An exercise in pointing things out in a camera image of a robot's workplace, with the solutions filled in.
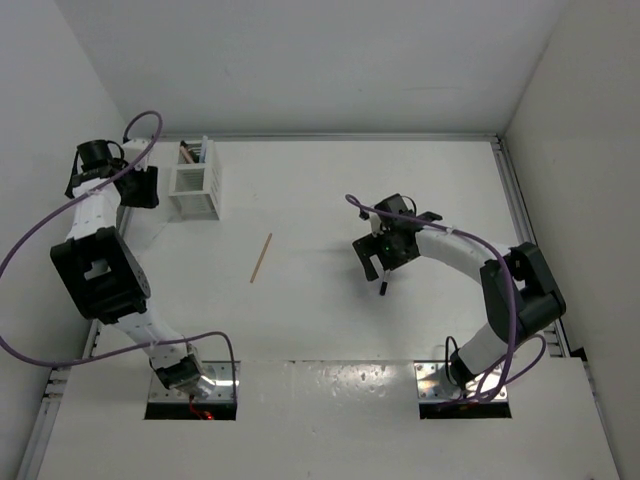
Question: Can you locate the pink makeup pencil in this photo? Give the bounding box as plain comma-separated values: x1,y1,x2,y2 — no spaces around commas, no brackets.
179,141,197,164

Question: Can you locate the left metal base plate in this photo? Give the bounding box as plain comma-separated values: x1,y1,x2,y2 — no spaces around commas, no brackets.
147,361,239,406

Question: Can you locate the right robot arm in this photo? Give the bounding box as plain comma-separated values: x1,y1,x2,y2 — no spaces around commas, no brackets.
345,194,566,404

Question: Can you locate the white slatted organizer box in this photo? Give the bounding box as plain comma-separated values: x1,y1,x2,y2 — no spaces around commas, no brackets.
168,136,223,220

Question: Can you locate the gold makeup pencil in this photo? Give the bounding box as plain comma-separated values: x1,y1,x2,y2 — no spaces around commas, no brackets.
249,232,273,284

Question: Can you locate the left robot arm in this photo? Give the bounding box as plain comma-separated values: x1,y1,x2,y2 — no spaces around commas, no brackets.
50,139,204,397

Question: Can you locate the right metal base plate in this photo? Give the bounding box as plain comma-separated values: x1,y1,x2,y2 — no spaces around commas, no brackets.
413,361,502,405

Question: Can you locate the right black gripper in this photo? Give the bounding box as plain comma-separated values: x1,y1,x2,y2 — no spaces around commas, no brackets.
354,228,417,282

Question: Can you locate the metal base plate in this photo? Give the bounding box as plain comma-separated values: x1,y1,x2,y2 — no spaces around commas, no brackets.
147,361,239,406
413,361,502,405

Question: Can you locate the light blue makeup stick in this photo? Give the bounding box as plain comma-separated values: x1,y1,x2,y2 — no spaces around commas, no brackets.
199,135,209,163

